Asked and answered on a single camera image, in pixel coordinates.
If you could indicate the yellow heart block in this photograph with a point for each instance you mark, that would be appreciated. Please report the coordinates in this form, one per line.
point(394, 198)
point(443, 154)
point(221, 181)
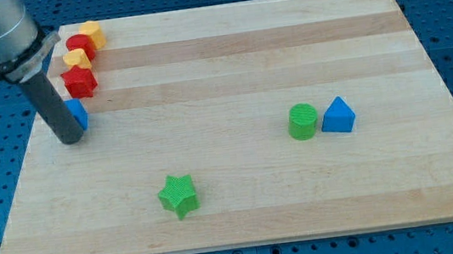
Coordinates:
point(78, 58)

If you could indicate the red star block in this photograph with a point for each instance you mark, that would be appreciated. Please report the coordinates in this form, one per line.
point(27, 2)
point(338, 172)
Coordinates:
point(79, 82)

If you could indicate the wooden board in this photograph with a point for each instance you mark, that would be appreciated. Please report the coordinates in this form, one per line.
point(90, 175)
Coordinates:
point(206, 92)

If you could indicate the green star block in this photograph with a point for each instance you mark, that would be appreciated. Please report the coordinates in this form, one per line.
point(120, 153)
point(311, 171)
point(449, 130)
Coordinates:
point(179, 196)

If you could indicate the yellow hexagon block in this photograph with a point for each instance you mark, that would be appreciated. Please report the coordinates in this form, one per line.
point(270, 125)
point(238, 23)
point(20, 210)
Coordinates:
point(93, 30)

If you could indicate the green cylinder block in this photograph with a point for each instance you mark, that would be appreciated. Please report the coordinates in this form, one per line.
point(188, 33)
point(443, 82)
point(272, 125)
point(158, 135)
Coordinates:
point(302, 121)

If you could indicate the blue triangle block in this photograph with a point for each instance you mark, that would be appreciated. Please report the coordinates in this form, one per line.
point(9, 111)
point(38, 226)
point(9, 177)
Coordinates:
point(339, 117)

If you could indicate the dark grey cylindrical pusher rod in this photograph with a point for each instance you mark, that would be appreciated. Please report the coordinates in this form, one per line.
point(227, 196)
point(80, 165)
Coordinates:
point(52, 108)

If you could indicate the blue cube block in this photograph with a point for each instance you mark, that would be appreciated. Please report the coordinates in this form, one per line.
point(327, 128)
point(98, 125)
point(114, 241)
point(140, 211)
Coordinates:
point(78, 111)

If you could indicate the red cylinder block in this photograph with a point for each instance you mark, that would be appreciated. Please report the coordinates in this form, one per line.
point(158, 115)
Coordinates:
point(83, 42)

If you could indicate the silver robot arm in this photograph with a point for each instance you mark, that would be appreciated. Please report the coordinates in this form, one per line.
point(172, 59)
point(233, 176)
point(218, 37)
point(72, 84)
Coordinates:
point(23, 47)

